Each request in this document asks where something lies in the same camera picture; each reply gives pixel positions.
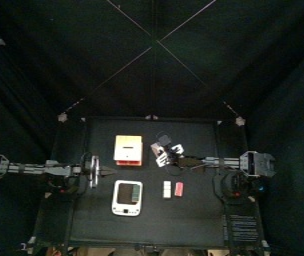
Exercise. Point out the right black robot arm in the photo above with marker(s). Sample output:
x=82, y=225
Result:
x=235, y=165

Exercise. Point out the white box with orange label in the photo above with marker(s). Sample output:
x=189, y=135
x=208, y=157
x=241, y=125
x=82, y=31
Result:
x=128, y=148

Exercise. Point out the red tuna nigiri toy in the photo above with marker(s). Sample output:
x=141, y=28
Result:
x=179, y=189

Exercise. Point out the toy sushi roll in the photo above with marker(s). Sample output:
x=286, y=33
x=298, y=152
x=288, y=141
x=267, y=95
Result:
x=167, y=189

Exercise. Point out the white kitchen scale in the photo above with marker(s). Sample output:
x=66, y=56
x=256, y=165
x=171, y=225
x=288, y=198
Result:
x=127, y=198

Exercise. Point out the grey post foot bracket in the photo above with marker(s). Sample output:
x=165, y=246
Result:
x=151, y=117

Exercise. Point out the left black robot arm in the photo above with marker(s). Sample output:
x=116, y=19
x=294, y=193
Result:
x=34, y=168

